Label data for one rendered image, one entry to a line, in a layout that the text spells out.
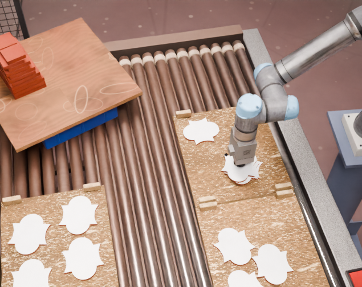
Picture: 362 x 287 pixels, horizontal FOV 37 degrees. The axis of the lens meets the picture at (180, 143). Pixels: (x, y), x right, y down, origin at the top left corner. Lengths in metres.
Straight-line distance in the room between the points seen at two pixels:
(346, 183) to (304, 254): 0.63
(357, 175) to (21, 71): 1.36
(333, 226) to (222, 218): 0.37
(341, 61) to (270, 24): 0.57
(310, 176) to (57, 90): 0.97
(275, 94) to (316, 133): 1.63
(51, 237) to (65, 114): 0.45
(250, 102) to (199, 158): 0.40
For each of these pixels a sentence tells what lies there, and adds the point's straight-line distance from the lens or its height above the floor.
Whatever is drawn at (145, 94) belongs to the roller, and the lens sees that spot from 2.15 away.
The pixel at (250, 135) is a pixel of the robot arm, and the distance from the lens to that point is 1.70.
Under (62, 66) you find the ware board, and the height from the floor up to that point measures 1.04.
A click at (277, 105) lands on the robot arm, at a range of 1.66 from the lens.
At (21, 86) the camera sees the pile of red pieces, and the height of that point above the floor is 1.09.
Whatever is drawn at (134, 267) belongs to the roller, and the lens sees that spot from 1.74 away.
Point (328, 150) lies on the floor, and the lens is 3.25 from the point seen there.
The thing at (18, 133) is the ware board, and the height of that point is 1.04.
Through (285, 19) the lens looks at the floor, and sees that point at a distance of 4.01.
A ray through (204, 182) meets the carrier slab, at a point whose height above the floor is 0.94.
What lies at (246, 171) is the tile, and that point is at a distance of 1.88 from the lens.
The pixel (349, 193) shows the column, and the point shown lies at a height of 0.57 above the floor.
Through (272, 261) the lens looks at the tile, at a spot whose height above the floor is 0.95.
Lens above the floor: 2.50
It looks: 53 degrees down
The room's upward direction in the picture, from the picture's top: 1 degrees clockwise
